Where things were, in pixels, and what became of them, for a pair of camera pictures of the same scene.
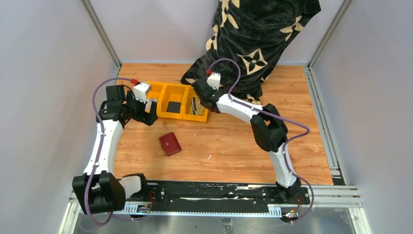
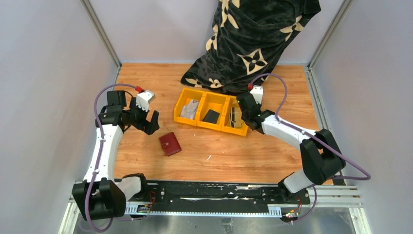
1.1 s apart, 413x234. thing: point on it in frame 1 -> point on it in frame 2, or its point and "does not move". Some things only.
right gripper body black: (202, 102) -> (245, 118)
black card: (174, 107) -> (211, 116)
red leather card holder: (170, 144) does not move
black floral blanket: (252, 33) does not move
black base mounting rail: (204, 193) does not move
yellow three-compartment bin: (174, 101) -> (222, 104)
